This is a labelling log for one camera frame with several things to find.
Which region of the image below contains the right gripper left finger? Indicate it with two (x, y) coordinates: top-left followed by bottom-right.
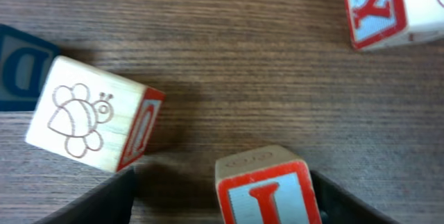
(36, 169), (136, 224)

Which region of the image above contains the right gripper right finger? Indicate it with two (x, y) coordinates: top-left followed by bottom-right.
(310, 170), (398, 224)

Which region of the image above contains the red I block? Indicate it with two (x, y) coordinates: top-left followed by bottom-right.
(215, 145), (322, 224)

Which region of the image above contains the bee picture block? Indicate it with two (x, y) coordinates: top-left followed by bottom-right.
(25, 55), (165, 173)

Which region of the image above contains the blue D block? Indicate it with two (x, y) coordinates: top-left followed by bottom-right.
(1, 24), (60, 112)

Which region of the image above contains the red Y block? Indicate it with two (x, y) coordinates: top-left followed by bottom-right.
(344, 0), (443, 51)

